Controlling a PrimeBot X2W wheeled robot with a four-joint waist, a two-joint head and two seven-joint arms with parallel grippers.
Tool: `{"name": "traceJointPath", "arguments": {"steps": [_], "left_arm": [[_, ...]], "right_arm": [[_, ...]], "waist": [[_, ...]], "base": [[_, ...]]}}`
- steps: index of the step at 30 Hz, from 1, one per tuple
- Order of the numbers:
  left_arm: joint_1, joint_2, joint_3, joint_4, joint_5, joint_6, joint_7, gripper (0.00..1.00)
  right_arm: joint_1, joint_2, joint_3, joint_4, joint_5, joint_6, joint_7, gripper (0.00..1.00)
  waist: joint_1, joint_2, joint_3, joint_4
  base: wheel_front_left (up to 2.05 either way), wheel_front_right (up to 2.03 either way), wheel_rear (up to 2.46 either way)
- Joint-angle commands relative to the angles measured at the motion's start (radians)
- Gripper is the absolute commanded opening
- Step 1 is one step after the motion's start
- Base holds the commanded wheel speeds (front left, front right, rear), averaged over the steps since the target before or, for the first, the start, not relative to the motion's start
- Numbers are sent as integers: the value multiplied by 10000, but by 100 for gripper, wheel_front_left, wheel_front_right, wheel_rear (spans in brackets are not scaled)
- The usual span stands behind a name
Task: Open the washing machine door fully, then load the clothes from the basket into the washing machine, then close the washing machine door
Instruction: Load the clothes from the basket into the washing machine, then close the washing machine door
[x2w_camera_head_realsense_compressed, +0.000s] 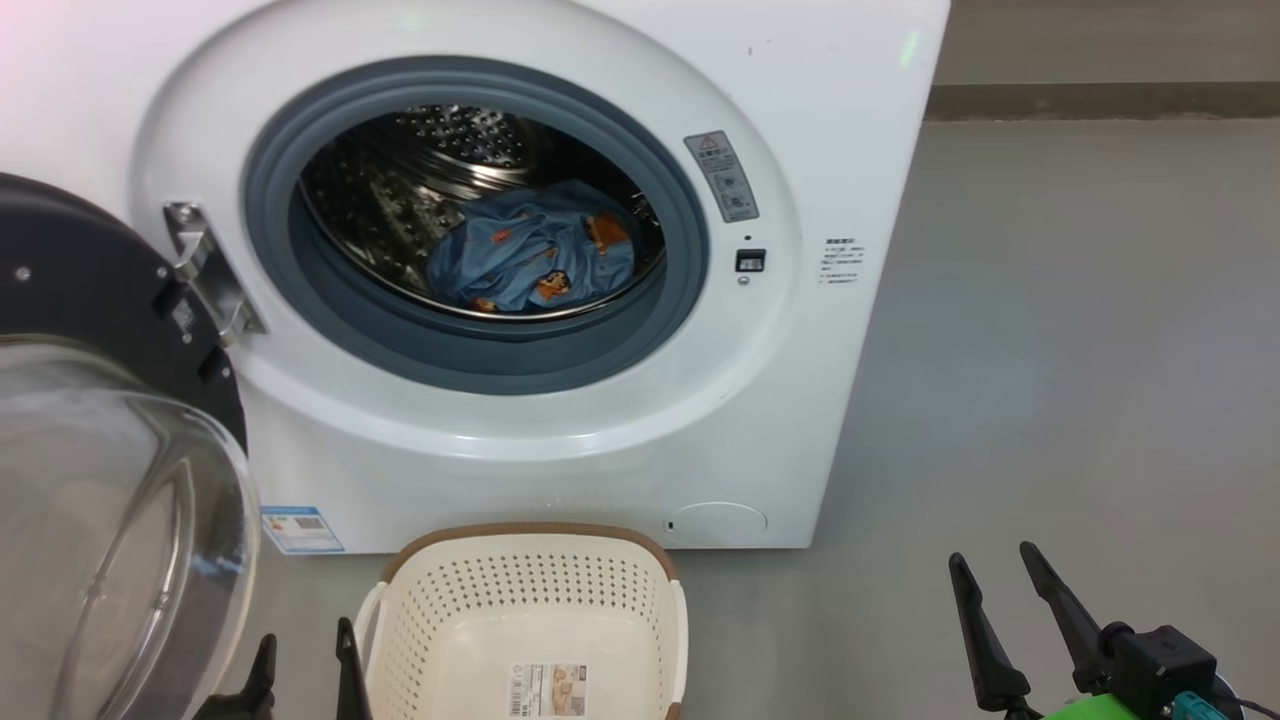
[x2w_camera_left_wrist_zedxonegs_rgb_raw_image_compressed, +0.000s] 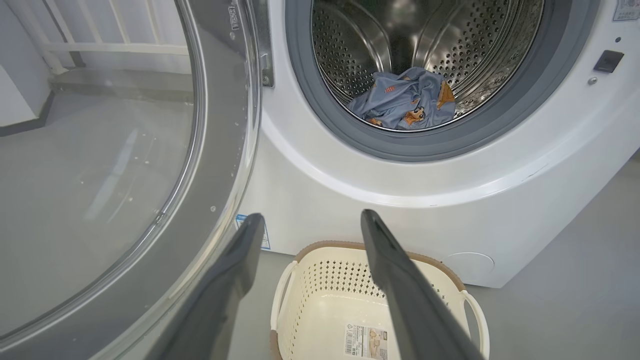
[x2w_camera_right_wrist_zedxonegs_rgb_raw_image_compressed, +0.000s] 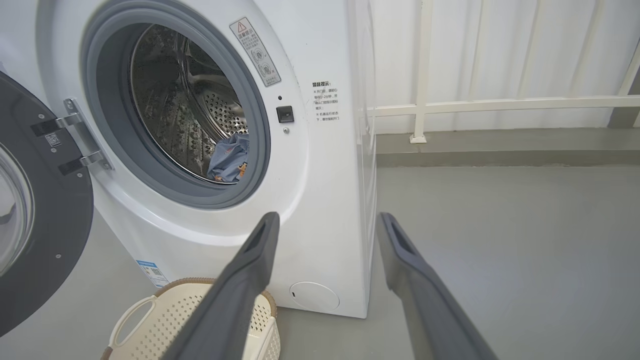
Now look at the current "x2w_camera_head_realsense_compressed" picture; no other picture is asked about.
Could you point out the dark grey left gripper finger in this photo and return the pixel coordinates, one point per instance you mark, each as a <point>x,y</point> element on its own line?
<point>262,685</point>
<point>350,680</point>

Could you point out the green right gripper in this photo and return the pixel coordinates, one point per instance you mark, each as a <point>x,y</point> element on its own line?
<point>1100,710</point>

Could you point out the dark round glass washer door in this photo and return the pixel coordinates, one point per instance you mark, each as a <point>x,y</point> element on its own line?
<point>90,280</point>

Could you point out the blue cartoon print garment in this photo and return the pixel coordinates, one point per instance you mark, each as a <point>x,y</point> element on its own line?
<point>520,250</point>

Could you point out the cream laundry basket brown rim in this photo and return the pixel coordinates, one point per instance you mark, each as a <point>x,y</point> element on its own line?
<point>470,620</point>

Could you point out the paper barcode sticker in basket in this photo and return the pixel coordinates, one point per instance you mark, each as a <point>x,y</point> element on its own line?
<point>548,690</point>

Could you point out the white front-load washing machine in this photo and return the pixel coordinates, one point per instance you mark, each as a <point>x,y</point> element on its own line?
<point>800,400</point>

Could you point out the metal washer door hinge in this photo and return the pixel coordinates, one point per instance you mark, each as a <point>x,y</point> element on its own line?
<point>210,270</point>

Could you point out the grey rubber door gasket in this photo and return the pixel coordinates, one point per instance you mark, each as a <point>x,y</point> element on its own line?
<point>680,300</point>

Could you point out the blue white energy label sticker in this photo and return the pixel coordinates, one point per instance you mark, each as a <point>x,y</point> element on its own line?
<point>300,530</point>

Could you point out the white round drain filter cover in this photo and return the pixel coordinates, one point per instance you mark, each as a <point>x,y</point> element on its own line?
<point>715,523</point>

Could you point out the grey warning sticker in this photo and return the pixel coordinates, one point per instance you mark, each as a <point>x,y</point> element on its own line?
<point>722,175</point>

